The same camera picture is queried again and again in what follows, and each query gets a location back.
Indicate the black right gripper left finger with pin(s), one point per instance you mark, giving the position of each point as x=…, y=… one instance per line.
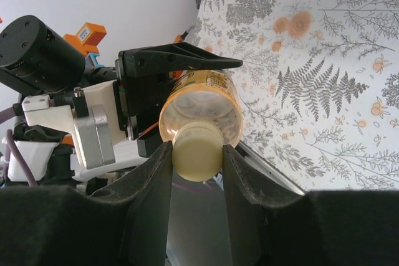
x=78, y=231

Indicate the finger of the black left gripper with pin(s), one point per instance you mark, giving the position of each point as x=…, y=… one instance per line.
x=149, y=60
x=152, y=146

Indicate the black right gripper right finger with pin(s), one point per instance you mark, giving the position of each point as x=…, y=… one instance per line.
x=311, y=231

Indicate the pale yellow bottle cap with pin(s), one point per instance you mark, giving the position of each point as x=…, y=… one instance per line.
x=196, y=154

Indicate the yellow tea bottle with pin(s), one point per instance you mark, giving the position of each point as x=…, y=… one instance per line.
x=202, y=107

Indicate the floral grey orange tablecloth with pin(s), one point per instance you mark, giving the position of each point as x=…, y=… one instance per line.
x=327, y=60

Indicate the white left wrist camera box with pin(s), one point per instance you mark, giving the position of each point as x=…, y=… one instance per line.
x=93, y=135

